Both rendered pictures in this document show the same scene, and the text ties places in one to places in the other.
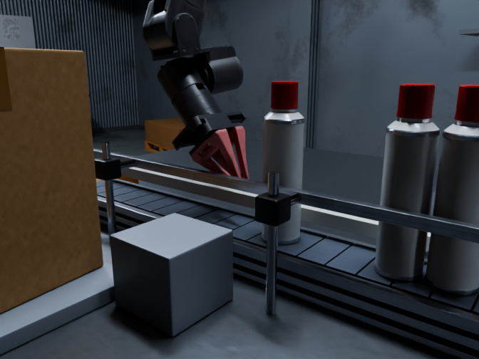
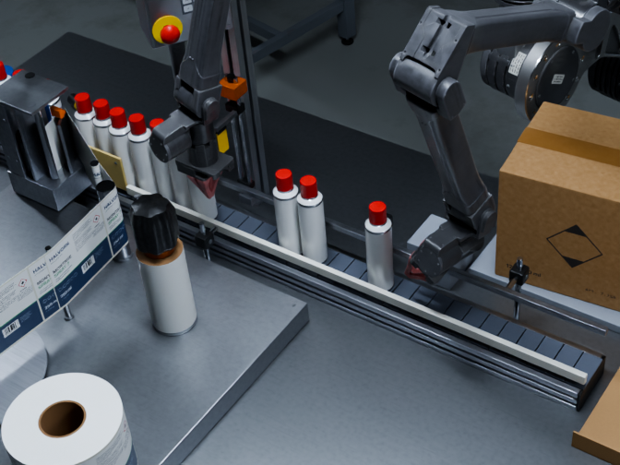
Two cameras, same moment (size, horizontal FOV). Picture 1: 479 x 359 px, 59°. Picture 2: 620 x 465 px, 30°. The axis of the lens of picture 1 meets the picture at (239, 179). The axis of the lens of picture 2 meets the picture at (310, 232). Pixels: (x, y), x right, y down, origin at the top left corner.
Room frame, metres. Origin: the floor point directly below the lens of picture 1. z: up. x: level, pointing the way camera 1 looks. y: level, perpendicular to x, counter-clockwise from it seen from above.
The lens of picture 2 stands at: (2.17, -0.21, 2.49)
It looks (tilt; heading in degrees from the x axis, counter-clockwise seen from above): 42 degrees down; 179
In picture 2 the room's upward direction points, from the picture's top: 6 degrees counter-clockwise
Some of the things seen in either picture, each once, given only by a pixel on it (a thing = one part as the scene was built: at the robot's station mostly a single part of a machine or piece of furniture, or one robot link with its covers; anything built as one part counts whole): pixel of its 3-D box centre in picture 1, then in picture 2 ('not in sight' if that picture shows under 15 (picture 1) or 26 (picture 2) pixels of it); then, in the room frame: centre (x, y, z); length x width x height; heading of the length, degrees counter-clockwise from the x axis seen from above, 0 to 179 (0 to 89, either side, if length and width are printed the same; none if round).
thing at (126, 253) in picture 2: not in sight; (113, 220); (0.36, -0.58, 0.97); 0.05 x 0.05 x 0.19
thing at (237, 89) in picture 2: not in sight; (231, 149); (0.26, -0.33, 1.05); 0.10 x 0.04 x 0.33; 141
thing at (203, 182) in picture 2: not in sight; (202, 177); (0.35, -0.38, 1.05); 0.07 x 0.07 x 0.09; 51
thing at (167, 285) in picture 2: not in sight; (162, 264); (0.57, -0.47, 1.03); 0.09 x 0.09 x 0.30
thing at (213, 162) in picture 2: not in sight; (202, 150); (0.36, -0.38, 1.12); 0.10 x 0.07 x 0.07; 51
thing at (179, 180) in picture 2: not in sight; (182, 170); (0.23, -0.44, 0.98); 0.05 x 0.05 x 0.20
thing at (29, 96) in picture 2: not in sight; (27, 91); (0.11, -0.74, 1.14); 0.14 x 0.11 x 0.01; 51
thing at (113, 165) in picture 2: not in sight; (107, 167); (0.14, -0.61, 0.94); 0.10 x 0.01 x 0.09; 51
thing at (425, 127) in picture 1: (407, 182); (312, 220); (0.44, -0.18, 0.98); 0.05 x 0.05 x 0.20
